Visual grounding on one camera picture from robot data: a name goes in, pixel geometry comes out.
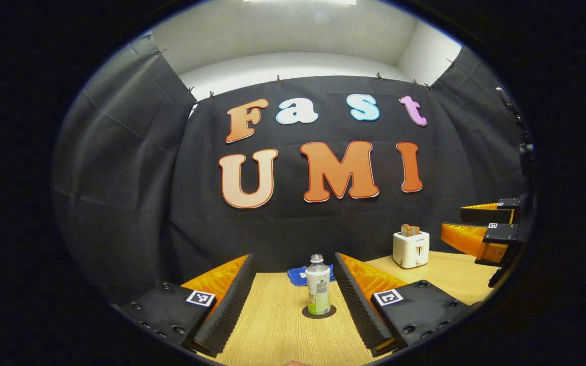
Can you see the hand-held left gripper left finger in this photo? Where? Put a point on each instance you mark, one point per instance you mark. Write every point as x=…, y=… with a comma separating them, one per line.
x=227, y=310

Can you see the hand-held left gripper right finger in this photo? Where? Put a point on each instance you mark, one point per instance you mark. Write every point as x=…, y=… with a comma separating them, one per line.
x=356, y=305

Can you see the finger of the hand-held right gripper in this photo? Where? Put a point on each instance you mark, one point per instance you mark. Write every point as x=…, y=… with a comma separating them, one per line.
x=484, y=213
x=466, y=236

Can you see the dark round coaster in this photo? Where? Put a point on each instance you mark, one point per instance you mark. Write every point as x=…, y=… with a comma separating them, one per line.
x=332, y=311

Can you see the clear water bottle green label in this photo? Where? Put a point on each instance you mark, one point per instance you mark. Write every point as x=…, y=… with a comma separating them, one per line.
x=318, y=287

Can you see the brown toast slice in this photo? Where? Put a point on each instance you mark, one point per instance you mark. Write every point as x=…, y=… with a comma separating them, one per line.
x=405, y=230
x=415, y=230

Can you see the white toaster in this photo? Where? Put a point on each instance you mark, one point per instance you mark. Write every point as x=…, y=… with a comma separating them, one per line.
x=411, y=250

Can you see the blue folded towel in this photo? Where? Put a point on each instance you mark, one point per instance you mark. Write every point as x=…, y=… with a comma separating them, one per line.
x=295, y=276

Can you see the black backdrop cloth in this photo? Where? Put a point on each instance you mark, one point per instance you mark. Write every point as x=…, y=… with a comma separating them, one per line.
x=298, y=229

